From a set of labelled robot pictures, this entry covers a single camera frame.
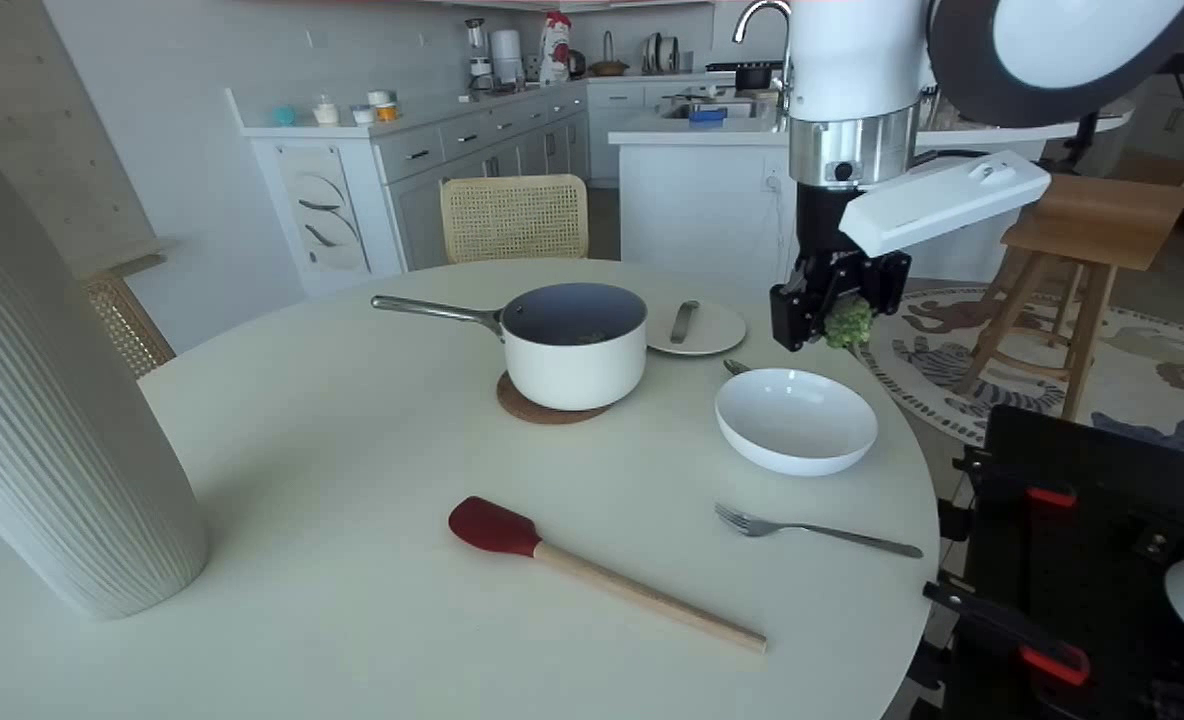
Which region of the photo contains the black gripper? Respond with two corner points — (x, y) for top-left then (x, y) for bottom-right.
(769, 182), (911, 351)

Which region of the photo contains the green broccoli floret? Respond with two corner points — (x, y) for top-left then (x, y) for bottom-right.
(824, 304), (874, 351)

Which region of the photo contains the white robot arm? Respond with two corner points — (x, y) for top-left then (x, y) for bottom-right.
(732, 0), (1184, 349)

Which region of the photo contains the white ceramic bowl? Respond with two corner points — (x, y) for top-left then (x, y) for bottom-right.
(716, 369), (879, 477)

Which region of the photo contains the white kitchen island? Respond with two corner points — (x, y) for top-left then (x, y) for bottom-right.
(606, 119), (1076, 304)

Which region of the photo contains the round patterned rug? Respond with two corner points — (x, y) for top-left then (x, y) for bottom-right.
(861, 282), (1184, 452)

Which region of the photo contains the silver fork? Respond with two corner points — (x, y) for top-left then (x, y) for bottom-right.
(716, 503), (922, 561)

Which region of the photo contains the wooden bar stool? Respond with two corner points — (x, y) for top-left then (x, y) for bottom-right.
(972, 176), (1184, 420)

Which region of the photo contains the red black clamp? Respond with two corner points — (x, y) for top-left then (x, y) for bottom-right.
(922, 570), (1090, 689)
(954, 452), (1088, 522)

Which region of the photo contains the round cork trivet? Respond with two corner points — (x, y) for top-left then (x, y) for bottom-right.
(497, 372), (603, 424)

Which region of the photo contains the white kitchen cabinet counter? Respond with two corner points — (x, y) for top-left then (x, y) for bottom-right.
(223, 71), (782, 301)

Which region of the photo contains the tall white ribbed vase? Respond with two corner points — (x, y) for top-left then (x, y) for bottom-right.
(0, 172), (208, 616)

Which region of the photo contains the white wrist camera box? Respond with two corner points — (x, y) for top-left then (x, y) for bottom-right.
(838, 152), (1051, 256)

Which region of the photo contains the white saucepan with steel handle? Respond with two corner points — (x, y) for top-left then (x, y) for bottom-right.
(372, 282), (648, 413)

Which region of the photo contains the red spatula wooden handle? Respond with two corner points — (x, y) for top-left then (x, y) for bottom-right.
(448, 495), (769, 652)

